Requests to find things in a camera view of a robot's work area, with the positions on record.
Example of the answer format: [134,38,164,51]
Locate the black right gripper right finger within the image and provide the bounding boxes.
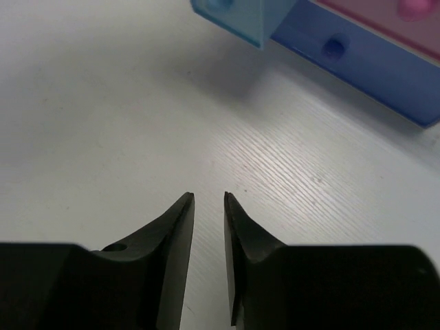
[224,192,439,329]

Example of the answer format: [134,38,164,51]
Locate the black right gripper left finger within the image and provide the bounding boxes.
[1,192,195,329]

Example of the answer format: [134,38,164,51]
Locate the light blue small drawer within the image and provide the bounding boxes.
[190,0,296,49]

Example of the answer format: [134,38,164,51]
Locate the pink drawer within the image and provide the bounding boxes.
[315,0,439,65]

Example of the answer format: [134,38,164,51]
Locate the blue wide drawer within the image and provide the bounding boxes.
[272,1,439,127]

